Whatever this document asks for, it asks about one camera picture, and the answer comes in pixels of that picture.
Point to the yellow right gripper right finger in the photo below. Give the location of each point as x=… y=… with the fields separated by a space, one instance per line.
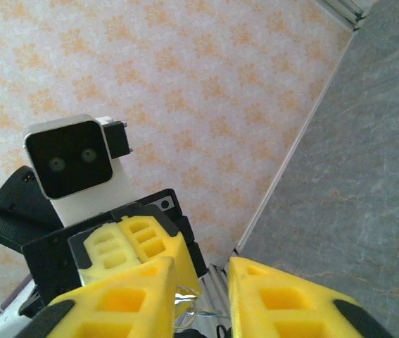
x=290 y=303

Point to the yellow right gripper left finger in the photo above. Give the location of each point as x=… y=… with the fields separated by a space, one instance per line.
x=114 y=306

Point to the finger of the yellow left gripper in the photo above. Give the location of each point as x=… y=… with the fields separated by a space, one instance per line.
x=109 y=251
x=157 y=243

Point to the aluminium side rail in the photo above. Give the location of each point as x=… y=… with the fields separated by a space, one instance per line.
x=216 y=281

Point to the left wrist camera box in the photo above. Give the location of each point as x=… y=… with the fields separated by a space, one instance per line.
x=69 y=158

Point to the aluminium corner post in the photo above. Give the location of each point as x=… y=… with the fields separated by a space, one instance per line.
x=343 y=10

